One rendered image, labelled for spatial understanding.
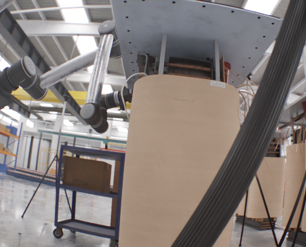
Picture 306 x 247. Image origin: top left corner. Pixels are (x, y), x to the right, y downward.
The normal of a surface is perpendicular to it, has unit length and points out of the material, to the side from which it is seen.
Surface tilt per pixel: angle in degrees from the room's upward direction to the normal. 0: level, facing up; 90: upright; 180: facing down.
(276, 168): 90
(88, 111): 83
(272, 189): 90
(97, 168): 90
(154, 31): 180
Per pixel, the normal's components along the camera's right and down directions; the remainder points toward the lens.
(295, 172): -0.83, -0.22
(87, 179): -0.04, -0.28
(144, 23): -0.09, 0.96
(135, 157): -0.64, -0.26
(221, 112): 0.18, -0.25
